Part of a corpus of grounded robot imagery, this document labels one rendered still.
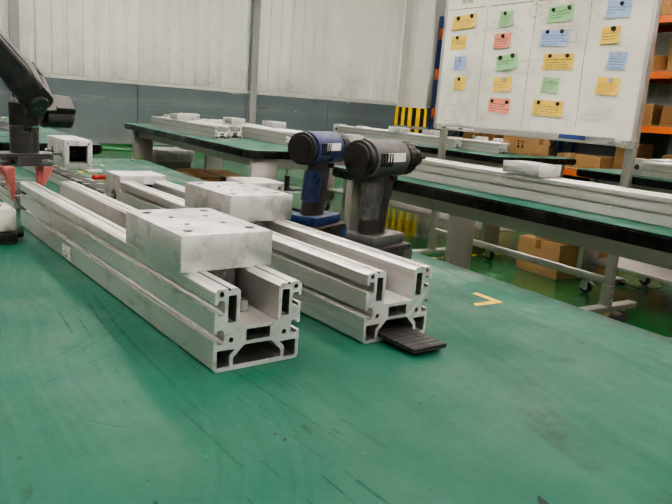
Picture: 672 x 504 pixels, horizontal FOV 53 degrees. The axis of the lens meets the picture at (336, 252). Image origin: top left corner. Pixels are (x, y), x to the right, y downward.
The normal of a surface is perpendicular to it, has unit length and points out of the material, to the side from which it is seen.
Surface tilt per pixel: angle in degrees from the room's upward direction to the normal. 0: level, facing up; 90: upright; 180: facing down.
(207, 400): 0
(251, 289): 90
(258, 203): 90
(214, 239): 90
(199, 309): 90
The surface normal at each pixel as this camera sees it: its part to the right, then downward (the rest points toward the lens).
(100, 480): 0.07, -0.98
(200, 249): 0.60, 0.21
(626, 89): -0.84, 0.05
